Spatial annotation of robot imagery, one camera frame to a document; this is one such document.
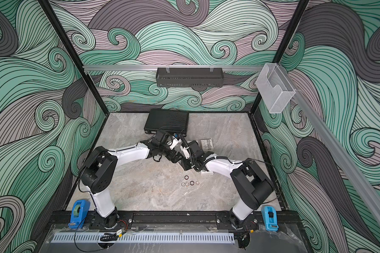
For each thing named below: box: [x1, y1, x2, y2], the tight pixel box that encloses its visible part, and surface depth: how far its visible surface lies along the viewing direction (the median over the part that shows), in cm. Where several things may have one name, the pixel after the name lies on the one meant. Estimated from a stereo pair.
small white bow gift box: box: [200, 169, 215, 176], surface depth 89 cm
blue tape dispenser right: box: [261, 205, 280, 232], surface depth 73 cm
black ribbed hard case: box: [144, 108, 190, 137], surface depth 112 cm
